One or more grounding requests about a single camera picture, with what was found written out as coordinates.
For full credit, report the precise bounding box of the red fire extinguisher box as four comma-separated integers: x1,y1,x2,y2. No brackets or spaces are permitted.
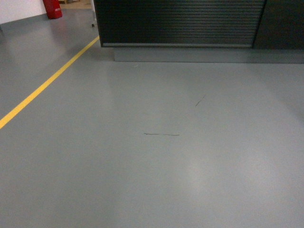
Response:
43,0,62,19

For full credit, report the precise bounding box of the black checkout counter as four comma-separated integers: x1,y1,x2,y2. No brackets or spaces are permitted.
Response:
95,0,304,64

